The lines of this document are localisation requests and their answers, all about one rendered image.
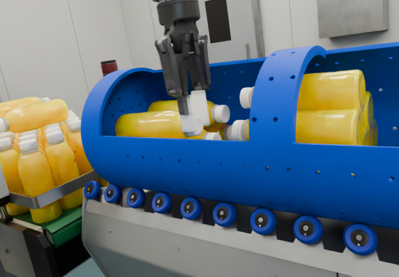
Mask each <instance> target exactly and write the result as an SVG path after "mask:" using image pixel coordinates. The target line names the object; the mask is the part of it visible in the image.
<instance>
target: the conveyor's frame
mask: <svg viewBox="0 0 399 277"><path fill-rule="evenodd" d="M80 219H82V218H80ZM80 219H79V220H80ZM79 220H77V221H79ZM77 221H75V222H77ZM75 222H73V223H75ZM73 223H72V224H73ZM72 224H70V225H72ZM70 225H69V226H70ZM69 226H67V227H69ZM65 228H66V227H65ZM65 228H63V229H65ZM63 229H61V230H60V231H62V230H63ZM60 231H58V232H60ZM58 232H57V233H58ZM55 234H56V233H54V234H53V235H55ZM46 235H47V237H48V239H49V241H50V242H51V243H52V244H54V242H53V238H52V236H53V235H50V234H49V233H48V232H47V231H46ZM81 236H82V233H80V234H79V235H76V236H75V237H74V238H72V239H70V240H68V241H67V242H66V243H64V244H62V245H61V246H59V247H57V248H56V249H54V250H52V248H51V245H50V243H49V242H48V240H47V238H46V237H45V235H44V233H43V230H42V227H40V226H37V225H34V224H31V223H28V222H25V221H21V220H19V219H15V218H13V221H11V222H9V223H7V224H3V223H1V222H0V258H1V262H2V265H3V267H4V271H5V274H6V277H64V276H66V275H67V274H69V273H70V272H72V271H73V270H74V269H76V268H77V267H79V266H80V265H82V264H83V263H84V262H86V261H87V260H88V259H90V258H91V256H90V255H89V253H88V251H87V250H86V249H85V247H84V246H83V242H82V239H81Z"/></svg>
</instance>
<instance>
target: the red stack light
mask: <svg viewBox="0 0 399 277"><path fill-rule="evenodd" d="M100 66H101V69H102V74H103V75H104V74H109V73H111V72H115V71H118V66H117V62H113V63H106V64H101V65H100Z"/></svg>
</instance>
